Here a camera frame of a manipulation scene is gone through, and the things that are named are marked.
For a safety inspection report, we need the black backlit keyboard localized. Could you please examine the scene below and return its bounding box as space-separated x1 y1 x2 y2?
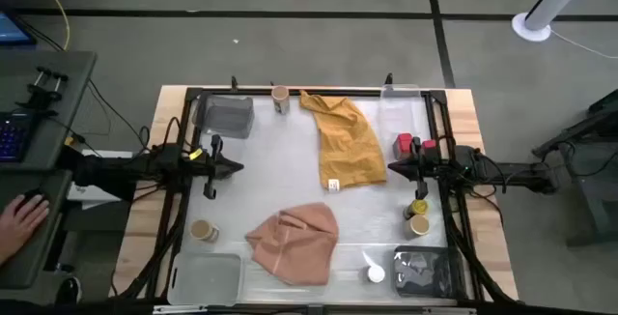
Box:
0 110 35 164

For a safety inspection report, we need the smoky grey plastic bin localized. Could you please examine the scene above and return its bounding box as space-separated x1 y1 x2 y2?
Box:
192 93 256 140

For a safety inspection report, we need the white box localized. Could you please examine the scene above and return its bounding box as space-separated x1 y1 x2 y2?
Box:
66 149 134 210

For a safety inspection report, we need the clear plastic bin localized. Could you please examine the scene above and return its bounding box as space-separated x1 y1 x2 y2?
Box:
166 251 244 306

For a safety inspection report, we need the pink woven cloth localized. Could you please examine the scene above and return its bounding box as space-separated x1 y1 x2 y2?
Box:
244 202 341 288

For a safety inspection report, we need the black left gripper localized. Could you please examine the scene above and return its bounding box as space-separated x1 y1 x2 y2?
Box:
202 134 245 200

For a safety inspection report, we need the black cable bundle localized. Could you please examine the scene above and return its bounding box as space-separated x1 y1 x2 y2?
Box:
441 193 516 304
113 193 187 301

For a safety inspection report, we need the person's shoe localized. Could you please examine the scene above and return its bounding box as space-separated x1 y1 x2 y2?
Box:
54 275 83 306

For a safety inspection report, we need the black aluminium table frame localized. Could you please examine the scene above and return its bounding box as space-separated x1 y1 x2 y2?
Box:
183 85 484 306

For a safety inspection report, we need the black plastic bin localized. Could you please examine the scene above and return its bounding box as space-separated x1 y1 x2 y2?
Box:
391 244 465 300

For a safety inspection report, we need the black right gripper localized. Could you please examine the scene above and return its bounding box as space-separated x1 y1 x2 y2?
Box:
386 135 438 201

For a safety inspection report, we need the white floor cable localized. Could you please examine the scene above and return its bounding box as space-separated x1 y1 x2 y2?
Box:
548 27 618 61

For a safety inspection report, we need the mustard yellow cloth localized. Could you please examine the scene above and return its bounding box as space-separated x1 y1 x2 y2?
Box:
298 89 389 193

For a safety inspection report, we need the grey desk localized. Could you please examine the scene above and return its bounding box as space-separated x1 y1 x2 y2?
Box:
0 49 98 171

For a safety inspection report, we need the computer monitor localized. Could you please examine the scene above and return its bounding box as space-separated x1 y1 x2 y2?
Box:
0 10 38 48

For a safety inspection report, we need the person's hand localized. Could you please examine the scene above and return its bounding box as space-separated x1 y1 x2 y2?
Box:
0 192 51 264

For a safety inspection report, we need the beige-lid seasoning jar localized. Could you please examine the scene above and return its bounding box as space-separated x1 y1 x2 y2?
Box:
403 213 432 240
188 217 221 244
269 85 292 115

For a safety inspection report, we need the black desk clamp stand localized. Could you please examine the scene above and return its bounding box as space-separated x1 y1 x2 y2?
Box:
14 66 70 116

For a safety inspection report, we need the white pole with round base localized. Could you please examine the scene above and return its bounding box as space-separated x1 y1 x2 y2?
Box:
510 0 604 43

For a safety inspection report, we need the white table mat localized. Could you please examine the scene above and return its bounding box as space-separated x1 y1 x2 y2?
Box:
181 93 458 305

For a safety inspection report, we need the black equipment stand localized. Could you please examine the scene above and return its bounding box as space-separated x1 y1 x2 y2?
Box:
530 87 618 248

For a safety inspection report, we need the yellow-lid seasoning jar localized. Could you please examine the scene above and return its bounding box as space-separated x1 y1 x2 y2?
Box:
402 198 430 220

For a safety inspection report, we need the yellow cable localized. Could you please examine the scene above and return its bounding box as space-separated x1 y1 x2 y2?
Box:
31 0 72 51

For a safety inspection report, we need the black floor cable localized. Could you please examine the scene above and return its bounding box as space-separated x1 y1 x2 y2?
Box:
86 78 152 155

